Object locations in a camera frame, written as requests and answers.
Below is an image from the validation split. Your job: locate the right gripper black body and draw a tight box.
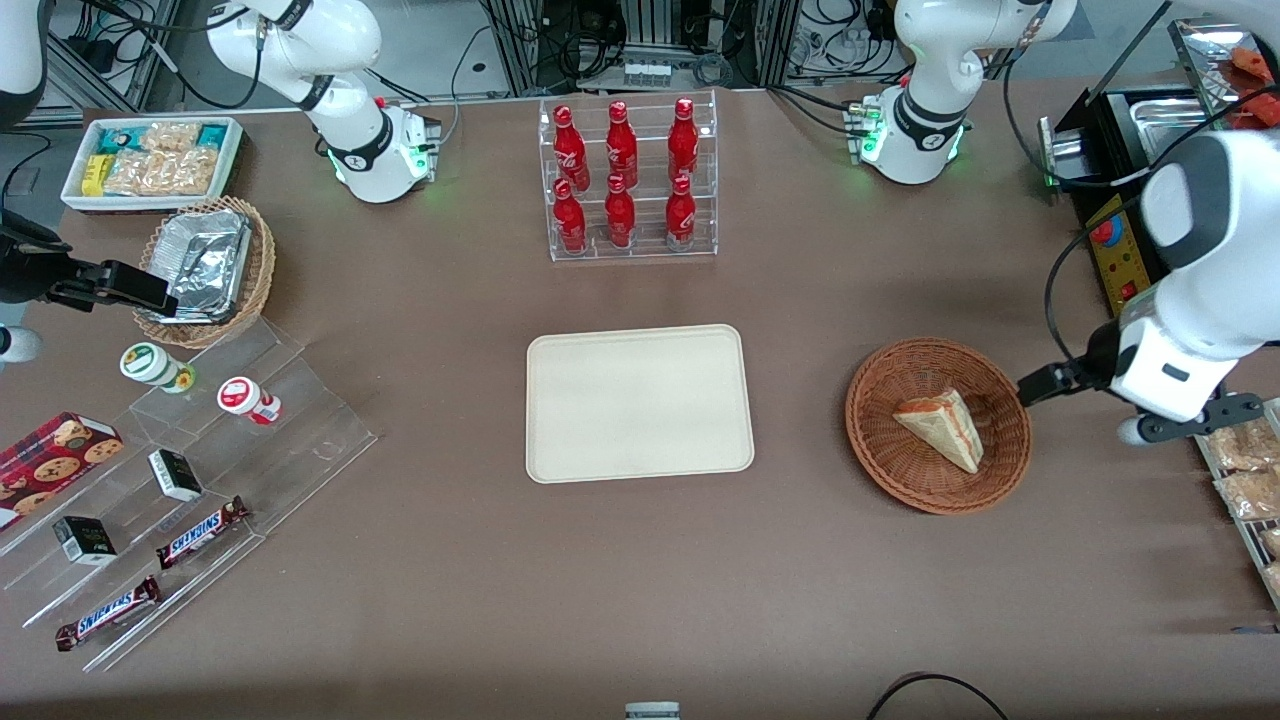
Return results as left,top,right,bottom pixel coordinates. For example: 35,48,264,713
0,212,73,304

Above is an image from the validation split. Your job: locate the triangular sandwich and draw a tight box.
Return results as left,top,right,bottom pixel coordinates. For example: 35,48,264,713
893,390,985,474

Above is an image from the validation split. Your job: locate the light wicker basket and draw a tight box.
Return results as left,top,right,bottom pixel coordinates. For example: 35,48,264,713
135,197,276,349

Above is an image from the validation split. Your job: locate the metal snack tray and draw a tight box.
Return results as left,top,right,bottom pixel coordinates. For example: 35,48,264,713
1185,398,1280,611

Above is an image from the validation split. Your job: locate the round brown wicker basket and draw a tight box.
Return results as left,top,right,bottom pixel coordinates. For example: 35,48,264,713
846,338,1032,515

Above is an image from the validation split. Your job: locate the beige plastic tray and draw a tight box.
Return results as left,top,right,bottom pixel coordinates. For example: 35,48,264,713
527,324,755,485

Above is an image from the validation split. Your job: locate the silver foil container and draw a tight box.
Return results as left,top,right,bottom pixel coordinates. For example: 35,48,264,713
150,210,251,323

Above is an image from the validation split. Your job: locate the green lid yogurt bottle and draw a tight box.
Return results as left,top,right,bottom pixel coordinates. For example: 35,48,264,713
120,343,196,394

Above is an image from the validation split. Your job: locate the clear fried snack pack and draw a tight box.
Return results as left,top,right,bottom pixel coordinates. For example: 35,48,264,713
1205,415,1280,471
1215,468,1280,521

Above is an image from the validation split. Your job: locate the clear rice cracker pack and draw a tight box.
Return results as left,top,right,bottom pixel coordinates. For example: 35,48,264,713
105,148,219,197

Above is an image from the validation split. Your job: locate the black food warmer appliance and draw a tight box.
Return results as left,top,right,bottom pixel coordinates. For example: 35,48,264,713
1040,15,1280,321

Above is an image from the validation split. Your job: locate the red lid yogurt bottle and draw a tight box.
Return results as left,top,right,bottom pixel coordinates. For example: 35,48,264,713
217,377,282,426

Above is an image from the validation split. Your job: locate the white rectangular snack bin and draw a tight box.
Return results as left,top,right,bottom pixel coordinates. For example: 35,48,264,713
61,117,244,214

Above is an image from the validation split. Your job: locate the red cookie box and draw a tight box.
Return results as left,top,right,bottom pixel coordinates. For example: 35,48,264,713
0,412,125,531

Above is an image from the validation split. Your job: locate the small black box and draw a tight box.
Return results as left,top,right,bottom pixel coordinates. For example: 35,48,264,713
148,449,204,502
53,516,117,566

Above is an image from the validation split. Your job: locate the clear acrylic stepped stand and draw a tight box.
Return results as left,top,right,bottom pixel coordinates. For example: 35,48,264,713
0,318,378,673

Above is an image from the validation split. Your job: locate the snickers chocolate bar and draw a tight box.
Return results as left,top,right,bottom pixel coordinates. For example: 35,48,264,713
55,577,162,652
156,497,250,570

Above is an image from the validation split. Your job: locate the orange sausage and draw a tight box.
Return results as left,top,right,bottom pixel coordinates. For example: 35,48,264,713
1228,45,1280,83
1235,85,1280,129

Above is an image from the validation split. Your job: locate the red cola bottle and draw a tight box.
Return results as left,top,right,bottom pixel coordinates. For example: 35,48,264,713
665,175,698,252
604,174,637,250
553,180,588,255
553,105,591,191
668,97,700,181
606,100,639,189

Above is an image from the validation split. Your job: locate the clear acrylic bottle rack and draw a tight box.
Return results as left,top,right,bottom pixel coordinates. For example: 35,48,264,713
538,90,719,263

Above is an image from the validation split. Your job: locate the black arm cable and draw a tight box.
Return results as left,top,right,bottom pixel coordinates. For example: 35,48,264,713
1045,195,1151,371

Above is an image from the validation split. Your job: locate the black floor cable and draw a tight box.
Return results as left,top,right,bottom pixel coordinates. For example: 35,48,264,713
867,673,1011,720

